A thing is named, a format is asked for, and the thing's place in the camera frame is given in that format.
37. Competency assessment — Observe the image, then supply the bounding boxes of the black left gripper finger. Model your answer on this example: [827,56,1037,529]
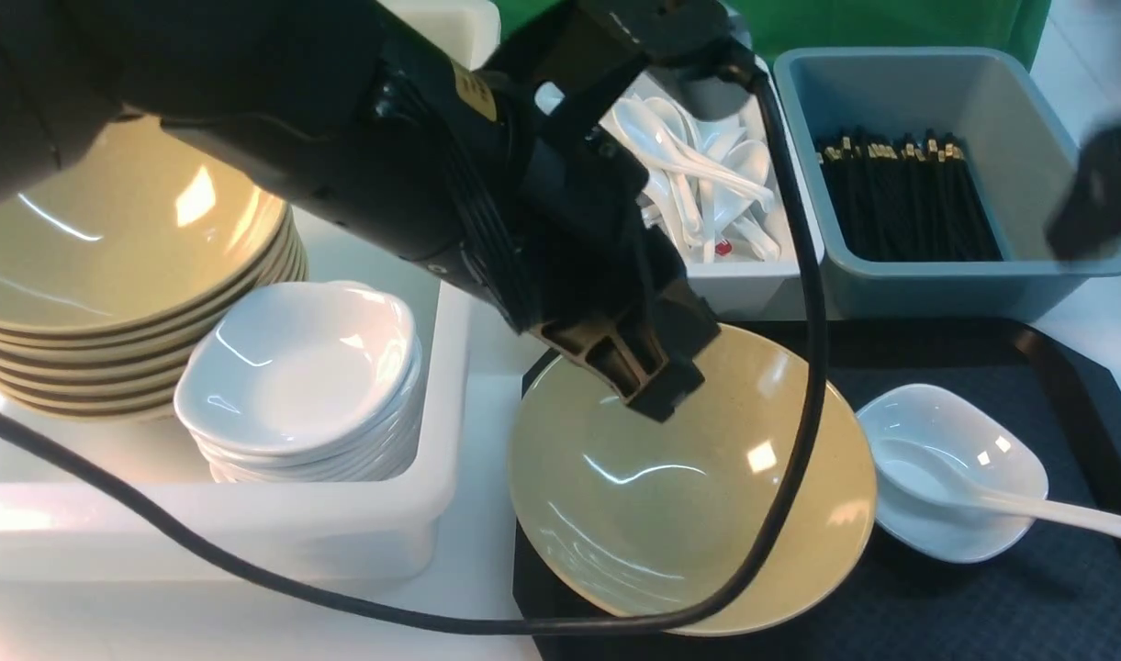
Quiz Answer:
[536,311,721,422]

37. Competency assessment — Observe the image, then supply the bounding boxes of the small white sauce dish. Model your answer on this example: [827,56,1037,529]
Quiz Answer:
[858,384,1048,565]

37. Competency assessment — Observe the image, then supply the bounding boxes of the bundle of black chopsticks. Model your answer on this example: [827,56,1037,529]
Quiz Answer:
[813,127,1004,263]

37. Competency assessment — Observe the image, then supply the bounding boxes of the black serving tray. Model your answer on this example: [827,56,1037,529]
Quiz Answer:
[532,319,1121,660]

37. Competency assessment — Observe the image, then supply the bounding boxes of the white spoon bin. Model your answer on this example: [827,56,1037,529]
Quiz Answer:
[532,48,826,322]

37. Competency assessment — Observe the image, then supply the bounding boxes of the green backdrop cloth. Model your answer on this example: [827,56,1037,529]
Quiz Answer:
[495,0,1055,69]

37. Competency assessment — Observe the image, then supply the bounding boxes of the white ceramic soup spoon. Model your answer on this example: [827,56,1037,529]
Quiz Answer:
[870,438,1121,540]

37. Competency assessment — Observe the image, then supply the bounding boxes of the black cable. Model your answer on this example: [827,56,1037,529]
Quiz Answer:
[0,64,830,637]

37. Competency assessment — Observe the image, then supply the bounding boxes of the tan noodle bowl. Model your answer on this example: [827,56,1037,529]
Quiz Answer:
[509,326,878,636]

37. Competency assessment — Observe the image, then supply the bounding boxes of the grey-blue chopstick bin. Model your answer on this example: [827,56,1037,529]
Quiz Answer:
[771,49,1121,322]

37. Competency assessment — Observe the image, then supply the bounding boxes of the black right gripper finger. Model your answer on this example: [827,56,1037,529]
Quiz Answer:
[1046,118,1121,261]

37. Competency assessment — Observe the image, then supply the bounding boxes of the pile of white spoons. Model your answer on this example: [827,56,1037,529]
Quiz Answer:
[602,95,781,264]

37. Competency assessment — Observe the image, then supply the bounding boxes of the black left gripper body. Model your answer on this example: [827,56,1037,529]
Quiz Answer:
[460,1,745,339]

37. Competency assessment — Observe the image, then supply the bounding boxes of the stack of tan bowls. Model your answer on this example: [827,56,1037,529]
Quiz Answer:
[0,118,309,421]

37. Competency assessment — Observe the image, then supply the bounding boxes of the large white plastic tub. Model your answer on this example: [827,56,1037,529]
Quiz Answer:
[0,214,480,581]

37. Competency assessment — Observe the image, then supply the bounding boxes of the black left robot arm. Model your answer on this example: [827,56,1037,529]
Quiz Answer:
[0,1,742,421]

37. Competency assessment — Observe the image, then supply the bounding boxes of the stack of white dishes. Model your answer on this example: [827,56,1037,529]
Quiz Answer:
[174,282,427,484]

